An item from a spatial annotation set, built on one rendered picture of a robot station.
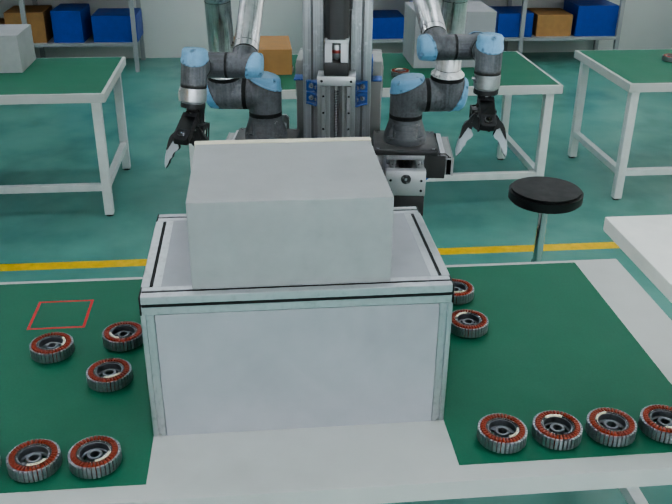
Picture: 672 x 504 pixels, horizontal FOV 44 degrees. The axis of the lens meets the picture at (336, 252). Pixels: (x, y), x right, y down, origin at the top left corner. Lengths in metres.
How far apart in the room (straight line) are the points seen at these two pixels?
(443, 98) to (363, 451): 1.41
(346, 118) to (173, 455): 1.50
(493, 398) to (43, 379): 1.14
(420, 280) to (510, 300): 0.75
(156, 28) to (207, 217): 7.24
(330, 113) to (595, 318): 1.20
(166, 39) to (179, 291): 7.21
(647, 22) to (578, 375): 7.81
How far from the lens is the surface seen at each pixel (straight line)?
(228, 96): 2.90
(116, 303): 2.53
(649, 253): 1.86
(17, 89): 4.99
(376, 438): 1.95
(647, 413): 2.09
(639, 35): 9.81
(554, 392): 2.16
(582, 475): 1.94
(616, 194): 5.44
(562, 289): 2.64
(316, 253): 1.76
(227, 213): 1.71
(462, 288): 2.53
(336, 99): 2.99
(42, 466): 1.91
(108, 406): 2.10
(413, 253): 1.94
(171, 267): 1.90
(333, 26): 2.91
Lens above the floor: 1.97
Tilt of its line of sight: 26 degrees down
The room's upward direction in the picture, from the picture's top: 1 degrees clockwise
